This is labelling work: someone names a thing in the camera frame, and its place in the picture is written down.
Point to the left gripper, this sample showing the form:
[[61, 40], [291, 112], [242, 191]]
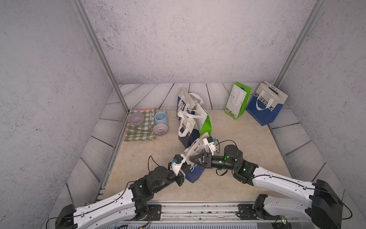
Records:
[[179, 177]]

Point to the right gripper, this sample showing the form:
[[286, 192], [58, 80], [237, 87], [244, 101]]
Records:
[[206, 156]]

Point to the green white bag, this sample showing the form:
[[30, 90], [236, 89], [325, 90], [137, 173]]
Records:
[[202, 118], [238, 100]]

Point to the blue beige takeout bag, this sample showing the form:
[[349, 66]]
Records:
[[266, 103]]

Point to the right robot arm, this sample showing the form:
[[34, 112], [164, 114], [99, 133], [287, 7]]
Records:
[[316, 202]]

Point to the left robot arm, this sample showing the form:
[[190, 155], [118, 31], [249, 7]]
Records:
[[128, 204]]

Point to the navy beige bag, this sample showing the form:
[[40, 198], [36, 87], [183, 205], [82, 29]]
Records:
[[188, 131]]

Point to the pink patterned bowl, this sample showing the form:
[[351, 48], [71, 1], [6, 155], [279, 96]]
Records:
[[160, 129]]

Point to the blue mug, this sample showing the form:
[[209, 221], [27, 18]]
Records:
[[161, 118]]

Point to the green checkered cloth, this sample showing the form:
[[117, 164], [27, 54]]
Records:
[[144, 131]]

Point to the purple bowl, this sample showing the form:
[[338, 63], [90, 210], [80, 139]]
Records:
[[136, 118]]

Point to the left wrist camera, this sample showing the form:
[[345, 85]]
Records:
[[177, 163]]

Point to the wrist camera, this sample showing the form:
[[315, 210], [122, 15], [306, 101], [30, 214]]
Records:
[[177, 163], [209, 142]]

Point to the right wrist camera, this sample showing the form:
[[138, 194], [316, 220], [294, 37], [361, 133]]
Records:
[[209, 142]]

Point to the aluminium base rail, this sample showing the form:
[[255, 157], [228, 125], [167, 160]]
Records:
[[200, 213]]

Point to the left aluminium frame post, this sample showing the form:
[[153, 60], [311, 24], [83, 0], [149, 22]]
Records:
[[78, 5]]

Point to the aluminium frame post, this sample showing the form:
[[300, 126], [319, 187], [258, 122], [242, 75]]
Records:
[[78, 5], [315, 12]]

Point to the right aluminium frame post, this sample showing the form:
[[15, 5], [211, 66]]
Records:
[[315, 12]]

